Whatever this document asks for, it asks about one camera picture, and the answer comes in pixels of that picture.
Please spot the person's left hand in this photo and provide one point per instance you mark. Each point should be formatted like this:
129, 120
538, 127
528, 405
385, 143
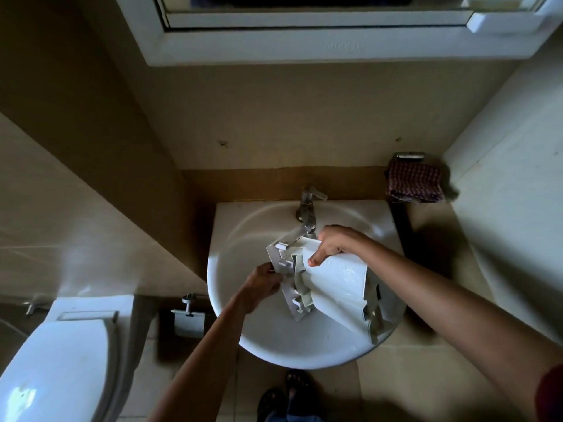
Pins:
259, 287

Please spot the person's right hand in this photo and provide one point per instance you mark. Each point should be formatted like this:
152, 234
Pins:
341, 241

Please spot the person's right forearm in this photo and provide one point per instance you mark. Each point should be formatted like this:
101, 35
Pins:
462, 320

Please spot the person's left forearm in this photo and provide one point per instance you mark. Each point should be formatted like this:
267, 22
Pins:
202, 364

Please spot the metal faucet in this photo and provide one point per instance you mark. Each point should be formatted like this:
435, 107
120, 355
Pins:
307, 210

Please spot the white ceramic sink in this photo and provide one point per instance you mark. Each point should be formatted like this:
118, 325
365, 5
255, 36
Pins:
272, 334

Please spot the metal toilet paper holder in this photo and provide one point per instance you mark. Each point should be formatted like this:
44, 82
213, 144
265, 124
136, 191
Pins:
189, 301

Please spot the red checkered cloth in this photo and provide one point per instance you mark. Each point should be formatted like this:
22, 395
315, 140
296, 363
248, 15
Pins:
415, 180

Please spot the black right sandal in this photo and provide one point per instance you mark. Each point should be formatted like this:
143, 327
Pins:
299, 384

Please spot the blue jeans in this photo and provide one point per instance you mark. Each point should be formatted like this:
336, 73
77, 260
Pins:
299, 415

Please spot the white framed mirror cabinet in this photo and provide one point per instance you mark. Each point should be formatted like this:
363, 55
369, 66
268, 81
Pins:
308, 46

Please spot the white toilet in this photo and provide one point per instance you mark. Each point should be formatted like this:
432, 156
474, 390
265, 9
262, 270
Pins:
57, 369

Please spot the dark red shirt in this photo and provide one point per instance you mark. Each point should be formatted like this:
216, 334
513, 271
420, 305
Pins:
552, 395

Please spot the chrome wall holder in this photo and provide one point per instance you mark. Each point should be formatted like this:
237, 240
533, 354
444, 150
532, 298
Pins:
410, 155

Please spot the metal wall valve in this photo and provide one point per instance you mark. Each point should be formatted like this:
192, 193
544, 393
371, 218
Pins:
30, 308

